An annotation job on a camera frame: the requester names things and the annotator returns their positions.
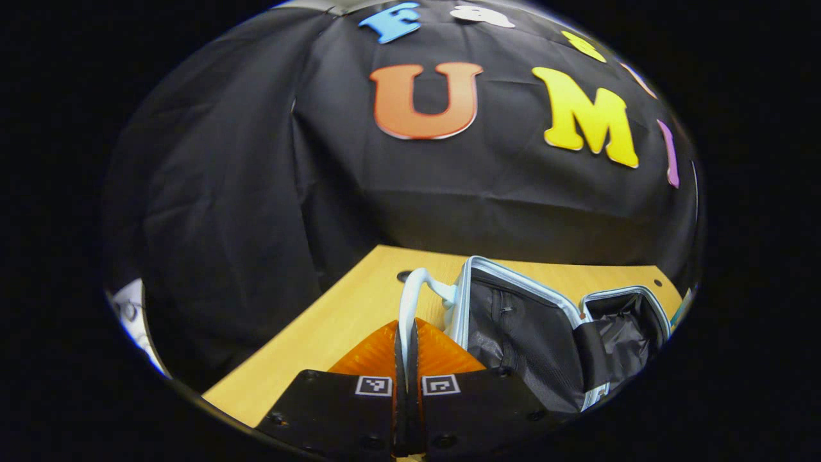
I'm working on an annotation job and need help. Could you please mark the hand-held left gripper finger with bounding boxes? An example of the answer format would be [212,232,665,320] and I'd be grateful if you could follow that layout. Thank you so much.
[255,320,409,459]
[408,317,560,459]

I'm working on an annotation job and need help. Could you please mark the light blue suitcase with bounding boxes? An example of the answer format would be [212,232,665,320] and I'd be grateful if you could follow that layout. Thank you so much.
[398,255,673,415]

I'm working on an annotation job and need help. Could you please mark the black backdrop cloth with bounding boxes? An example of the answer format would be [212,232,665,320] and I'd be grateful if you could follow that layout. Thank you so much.
[103,0,703,392]

